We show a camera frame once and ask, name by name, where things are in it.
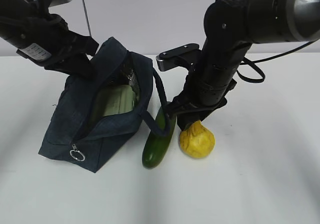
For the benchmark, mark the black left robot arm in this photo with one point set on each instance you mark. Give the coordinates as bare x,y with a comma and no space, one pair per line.
13,14

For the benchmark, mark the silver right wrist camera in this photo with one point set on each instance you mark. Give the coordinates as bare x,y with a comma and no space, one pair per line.
184,56

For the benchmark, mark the green lid food container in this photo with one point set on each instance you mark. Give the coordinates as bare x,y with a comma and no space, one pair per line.
118,100

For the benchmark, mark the green cucumber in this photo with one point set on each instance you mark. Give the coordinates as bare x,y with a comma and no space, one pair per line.
158,140

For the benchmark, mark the dark navy lunch bag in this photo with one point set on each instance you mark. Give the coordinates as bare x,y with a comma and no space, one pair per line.
74,137

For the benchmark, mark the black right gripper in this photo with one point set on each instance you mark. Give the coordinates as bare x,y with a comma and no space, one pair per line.
206,84

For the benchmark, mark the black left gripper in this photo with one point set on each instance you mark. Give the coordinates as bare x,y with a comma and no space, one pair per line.
50,44

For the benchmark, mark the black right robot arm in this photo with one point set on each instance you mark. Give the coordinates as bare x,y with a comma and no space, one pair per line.
231,27

